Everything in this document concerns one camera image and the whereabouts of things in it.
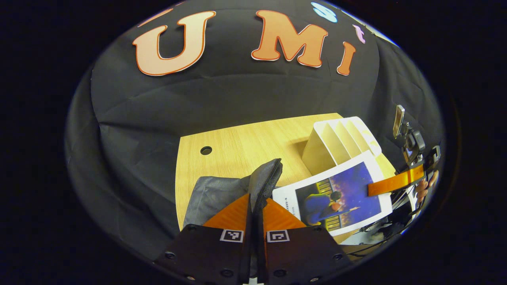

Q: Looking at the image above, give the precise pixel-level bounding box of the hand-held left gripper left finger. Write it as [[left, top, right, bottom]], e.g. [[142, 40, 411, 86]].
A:
[[152, 193, 254, 285]]

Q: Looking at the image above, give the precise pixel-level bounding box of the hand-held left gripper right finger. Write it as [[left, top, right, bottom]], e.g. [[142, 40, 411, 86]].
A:
[[254, 198, 353, 285]]

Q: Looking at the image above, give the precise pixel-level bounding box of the blue cover book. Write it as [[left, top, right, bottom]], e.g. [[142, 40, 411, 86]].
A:
[[272, 150, 393, 237]]

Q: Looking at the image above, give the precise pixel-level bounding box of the grey schoolbag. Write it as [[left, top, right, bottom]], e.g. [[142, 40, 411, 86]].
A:
[[182, 158, 284, 231]]

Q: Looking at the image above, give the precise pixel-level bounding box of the white bookshelf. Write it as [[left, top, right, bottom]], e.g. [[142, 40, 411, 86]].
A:
[[302, 116, 383, 177]]

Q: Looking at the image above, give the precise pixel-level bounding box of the black cable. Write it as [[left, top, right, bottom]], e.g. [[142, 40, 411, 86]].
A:
[[349, 222, 402, 256]]

